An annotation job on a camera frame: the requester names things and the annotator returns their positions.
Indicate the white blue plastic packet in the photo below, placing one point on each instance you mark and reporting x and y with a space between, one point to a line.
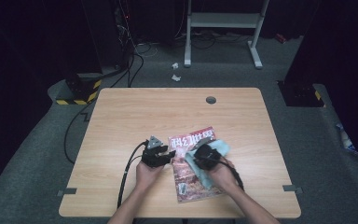
346 140

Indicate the red cover magazine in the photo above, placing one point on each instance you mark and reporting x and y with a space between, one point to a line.
186 183

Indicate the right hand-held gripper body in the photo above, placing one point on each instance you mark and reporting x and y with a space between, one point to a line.
206 155

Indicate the dark curtain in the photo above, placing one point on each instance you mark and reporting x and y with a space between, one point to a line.
12 62
348 46

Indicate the crumpled white paper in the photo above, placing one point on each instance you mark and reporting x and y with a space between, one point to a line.
175 65
176 77

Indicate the black yellow striped stand base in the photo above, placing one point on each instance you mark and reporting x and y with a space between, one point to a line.
77 93

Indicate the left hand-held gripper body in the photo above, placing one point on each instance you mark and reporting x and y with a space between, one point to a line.
152 157

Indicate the light blue cloth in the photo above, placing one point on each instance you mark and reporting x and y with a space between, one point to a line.
199 175

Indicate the small red object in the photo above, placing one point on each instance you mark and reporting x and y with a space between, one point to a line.
280 38

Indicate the person's right hand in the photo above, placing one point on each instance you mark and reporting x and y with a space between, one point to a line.
225 175

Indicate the white metal stand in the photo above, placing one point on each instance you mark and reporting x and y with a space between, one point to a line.
223 20

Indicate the dark equipment rack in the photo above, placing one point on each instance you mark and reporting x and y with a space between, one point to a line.
105 31

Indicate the person's left hand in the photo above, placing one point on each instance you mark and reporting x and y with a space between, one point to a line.
147 179

